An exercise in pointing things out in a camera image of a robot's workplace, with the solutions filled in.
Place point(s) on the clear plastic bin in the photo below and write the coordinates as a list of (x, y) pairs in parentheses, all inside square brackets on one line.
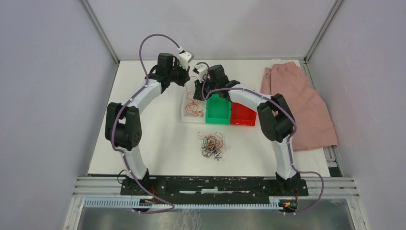
[(192, 111)]

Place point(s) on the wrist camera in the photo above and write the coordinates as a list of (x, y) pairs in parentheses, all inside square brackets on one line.
[(201, 68), (185, 57)]

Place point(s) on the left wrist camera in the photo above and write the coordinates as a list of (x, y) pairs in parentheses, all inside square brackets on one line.
[(185, 57)]

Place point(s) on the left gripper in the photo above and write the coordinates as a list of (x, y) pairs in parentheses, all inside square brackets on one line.
[(185, 73)]

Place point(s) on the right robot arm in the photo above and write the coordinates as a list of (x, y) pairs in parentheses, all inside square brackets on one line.
[(275, 117)]

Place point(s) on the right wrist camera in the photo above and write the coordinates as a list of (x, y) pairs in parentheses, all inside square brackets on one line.
[(201, 68)]

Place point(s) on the pink cloth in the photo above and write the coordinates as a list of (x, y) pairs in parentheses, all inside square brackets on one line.
[(315, 129)]

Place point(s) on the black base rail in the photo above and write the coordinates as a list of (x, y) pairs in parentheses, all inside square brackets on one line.
[(211, 190)]

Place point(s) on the green plastic bin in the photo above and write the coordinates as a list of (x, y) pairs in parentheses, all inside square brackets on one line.
[(218, 110)]

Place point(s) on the white toothed cable duct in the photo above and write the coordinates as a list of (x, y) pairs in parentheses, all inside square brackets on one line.
[(137, 203)]

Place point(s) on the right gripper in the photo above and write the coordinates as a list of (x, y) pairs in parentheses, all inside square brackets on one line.
[(198, 94)]

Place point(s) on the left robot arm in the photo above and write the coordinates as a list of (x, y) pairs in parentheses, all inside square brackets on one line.
[(123, 124)]

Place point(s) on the red plastic bin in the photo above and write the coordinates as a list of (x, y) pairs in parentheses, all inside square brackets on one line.
[(242, 115)]

